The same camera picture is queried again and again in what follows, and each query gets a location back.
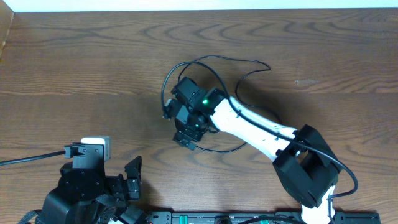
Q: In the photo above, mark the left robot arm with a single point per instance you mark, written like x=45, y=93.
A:
x=85, y=194

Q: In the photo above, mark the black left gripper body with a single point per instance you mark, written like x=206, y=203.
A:
x=117, y=190

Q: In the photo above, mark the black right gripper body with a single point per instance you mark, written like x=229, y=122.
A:
x=191, y=130

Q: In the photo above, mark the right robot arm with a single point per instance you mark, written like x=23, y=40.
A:
x=303, y=161

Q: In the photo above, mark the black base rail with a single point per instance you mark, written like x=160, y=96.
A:
x=248, y=217

